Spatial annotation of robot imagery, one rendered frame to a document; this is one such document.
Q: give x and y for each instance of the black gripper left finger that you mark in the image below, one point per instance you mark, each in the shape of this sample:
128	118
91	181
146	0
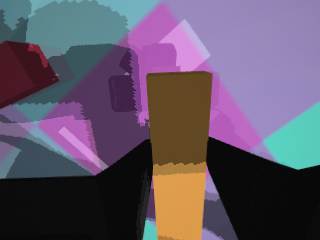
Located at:
111	205

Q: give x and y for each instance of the orange bar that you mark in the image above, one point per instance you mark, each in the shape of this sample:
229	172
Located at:
179	105

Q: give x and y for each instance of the red rectangular bar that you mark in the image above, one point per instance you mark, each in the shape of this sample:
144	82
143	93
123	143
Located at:
24	70

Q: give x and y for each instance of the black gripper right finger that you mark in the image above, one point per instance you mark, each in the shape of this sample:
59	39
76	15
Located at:
265	200

